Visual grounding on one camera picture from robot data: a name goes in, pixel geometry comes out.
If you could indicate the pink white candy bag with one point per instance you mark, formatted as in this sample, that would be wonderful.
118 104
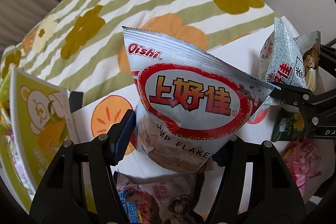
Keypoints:
303 161

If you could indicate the green cardboard box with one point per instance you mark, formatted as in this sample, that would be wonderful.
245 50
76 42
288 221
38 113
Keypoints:
35 121

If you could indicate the grey cartoon snack bag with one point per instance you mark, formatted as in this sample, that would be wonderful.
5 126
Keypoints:
170 199

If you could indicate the dark green biscuit packet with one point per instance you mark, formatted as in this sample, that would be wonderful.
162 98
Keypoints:
289 126

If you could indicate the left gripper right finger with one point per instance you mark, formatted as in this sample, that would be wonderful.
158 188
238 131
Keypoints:
274 196

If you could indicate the grey potato chips bag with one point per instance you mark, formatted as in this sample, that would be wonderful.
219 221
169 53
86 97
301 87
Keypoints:
285 59

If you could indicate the floral striped quilt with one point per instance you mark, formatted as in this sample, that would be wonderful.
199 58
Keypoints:
79 44

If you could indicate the silver Oishi shrimp flakes bag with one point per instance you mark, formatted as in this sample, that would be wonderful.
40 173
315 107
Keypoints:
190 102

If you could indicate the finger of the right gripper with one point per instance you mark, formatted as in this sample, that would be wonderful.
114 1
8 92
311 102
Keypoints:
315 109
327 58

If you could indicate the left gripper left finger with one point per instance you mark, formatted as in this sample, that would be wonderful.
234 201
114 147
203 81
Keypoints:
78 186

